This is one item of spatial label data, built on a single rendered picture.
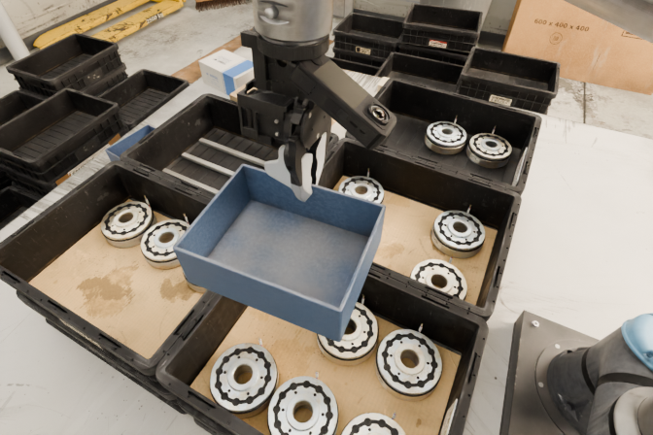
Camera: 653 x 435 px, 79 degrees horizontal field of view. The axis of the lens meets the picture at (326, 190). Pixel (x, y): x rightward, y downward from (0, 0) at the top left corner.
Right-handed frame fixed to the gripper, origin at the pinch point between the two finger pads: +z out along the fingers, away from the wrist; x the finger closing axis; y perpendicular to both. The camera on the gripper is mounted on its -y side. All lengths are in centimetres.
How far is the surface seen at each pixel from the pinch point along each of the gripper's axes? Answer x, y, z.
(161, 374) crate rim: 21.2, 11.6, 21.6
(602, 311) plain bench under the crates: -36, -53, 40
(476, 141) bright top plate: -59, -17, 21
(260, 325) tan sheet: 5.0, 6.8, 30.2
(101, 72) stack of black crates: -85, 159, 54
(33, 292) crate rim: 20.6, 38.7, 21.5
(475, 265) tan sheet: -24.2, -24.6, 27.7
